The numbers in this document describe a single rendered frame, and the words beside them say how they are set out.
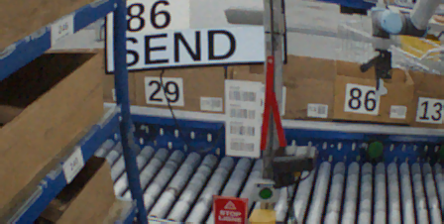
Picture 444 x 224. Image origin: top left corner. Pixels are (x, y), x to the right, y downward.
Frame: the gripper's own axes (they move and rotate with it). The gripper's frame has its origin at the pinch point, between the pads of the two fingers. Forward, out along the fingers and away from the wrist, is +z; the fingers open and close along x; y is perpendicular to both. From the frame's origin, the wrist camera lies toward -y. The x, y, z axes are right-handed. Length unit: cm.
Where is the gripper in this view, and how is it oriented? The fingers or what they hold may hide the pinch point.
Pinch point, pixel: (375, 98)
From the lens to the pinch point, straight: 183.6
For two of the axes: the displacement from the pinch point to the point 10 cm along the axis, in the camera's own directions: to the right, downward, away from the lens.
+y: 9.7, 0.8, -2.4
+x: 2.5, -1.5, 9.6
